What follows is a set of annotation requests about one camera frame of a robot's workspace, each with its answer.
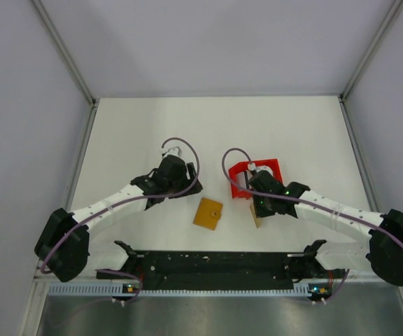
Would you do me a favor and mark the beige card with black stripe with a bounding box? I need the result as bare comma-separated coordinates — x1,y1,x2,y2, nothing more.
250,204,262,228

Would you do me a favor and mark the red plastic card bin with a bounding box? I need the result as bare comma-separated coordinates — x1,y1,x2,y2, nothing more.
227,159,283,200

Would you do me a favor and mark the yellow leather card holder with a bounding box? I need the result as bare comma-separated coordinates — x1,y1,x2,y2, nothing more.
193,197,223,230

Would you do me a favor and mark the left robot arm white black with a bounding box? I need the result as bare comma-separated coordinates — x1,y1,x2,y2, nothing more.
34,154,202,282

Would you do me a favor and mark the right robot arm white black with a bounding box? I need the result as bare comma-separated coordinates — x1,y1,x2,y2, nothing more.
249,169,403,286

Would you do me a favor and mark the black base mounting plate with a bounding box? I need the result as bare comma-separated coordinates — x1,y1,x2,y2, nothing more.
94,250,348,291

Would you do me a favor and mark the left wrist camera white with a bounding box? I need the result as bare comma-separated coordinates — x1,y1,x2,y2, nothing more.
160,146,182,159

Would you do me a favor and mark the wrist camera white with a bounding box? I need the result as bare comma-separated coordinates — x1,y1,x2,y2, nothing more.
248,162,273,175
160,146,182,159

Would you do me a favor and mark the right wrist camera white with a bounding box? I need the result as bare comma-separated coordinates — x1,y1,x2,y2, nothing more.
248,162,273,175

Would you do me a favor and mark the grey slotted cable duct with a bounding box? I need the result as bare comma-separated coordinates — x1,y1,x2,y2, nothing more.
48,283,330,298

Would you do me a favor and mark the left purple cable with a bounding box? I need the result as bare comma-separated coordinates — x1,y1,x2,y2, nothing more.
40,136,201,309

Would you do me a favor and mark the aluminium frame rail front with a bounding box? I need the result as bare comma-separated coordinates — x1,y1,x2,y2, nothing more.
33,269,382,283

